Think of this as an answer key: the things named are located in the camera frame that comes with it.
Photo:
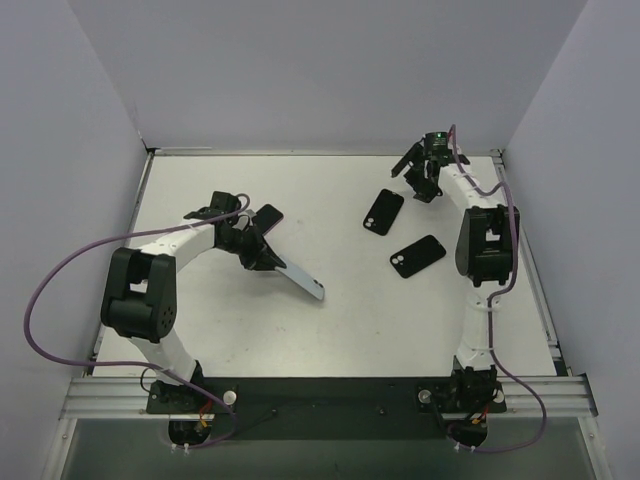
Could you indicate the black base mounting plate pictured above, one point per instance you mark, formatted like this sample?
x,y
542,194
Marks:
x,y
341,408

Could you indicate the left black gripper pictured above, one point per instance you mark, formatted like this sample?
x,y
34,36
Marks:
x,y
255,248

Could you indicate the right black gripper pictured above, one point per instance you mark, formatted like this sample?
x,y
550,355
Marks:
x,y
420,170

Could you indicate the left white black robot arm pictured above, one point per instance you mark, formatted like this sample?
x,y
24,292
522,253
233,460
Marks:
x,y
140,298

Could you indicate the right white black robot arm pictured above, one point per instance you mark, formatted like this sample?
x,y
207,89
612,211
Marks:
x,y
486,253

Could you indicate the aluminium front rail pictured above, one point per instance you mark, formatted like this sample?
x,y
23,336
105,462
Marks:
x,y
104,398

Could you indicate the purple smartphone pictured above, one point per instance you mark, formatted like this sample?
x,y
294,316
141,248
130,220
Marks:
x,y
266,218

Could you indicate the silver white smartphone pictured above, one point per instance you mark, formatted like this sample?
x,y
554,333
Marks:
x,y
301,278

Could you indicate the black phone case with phone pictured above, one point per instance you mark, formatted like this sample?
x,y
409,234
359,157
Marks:
x,y
417,256

